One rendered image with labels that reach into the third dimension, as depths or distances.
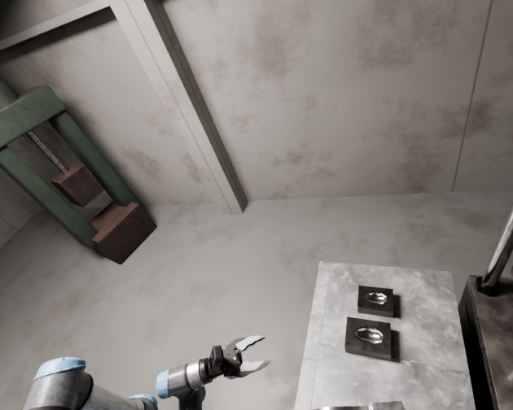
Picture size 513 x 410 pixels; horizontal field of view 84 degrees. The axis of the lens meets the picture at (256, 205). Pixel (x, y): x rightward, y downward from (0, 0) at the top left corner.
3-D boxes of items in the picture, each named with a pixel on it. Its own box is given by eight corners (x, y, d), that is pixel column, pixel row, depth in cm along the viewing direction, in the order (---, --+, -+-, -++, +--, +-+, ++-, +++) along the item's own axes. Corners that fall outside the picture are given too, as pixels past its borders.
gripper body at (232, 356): (243, 350, 96) (209, 361, 96) (235, 343, 89) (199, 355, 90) (247, 375, 90) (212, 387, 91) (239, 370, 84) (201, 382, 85)
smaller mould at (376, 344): (345, 352, 140) (344, 346, 135) (348, 322, 149) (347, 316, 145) (390, 361, 132) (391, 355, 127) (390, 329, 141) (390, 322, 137)
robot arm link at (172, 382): (167, 377, 96) (154, 368, 91) (198, 367, 96) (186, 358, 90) (166, 404, 90) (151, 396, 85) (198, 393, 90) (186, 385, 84)
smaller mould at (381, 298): (357, 312, 152) (357, 307, 148) (359, 290, 160) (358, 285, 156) (393, 317, 145) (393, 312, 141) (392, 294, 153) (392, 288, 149)
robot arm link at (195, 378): (186, 359, 90) (187, 389, 84) (199, 355, 89) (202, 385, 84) (196, 364, 95) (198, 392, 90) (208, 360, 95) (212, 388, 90)
